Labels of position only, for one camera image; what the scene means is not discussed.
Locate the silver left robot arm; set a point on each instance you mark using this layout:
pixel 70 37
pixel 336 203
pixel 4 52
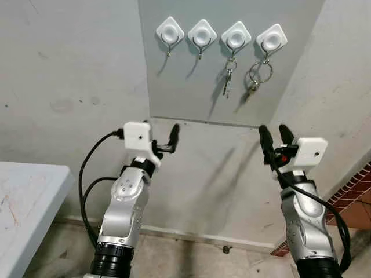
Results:
pixel 124 208

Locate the white stained table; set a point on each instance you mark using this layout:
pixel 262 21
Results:
pixel 29 202

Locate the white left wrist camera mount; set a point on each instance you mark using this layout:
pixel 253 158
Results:
pixel 138 136

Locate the white wall hook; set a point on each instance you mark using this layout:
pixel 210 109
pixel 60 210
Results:
pixel 272 39
pixel 170 32
pixel 202 34
pixel 236 36

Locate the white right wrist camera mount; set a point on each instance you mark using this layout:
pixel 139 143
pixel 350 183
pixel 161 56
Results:
pixel 307 152

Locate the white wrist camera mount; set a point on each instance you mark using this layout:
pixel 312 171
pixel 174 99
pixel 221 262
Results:
pixel 307 152
pixel 138 136

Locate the small silver key pair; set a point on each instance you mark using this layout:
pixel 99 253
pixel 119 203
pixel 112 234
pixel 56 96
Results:
pixel 228 81

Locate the small dark floor object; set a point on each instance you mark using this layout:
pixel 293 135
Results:
pixel 225 249

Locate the grey wall board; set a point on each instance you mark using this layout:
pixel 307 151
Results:
pixel 185 87

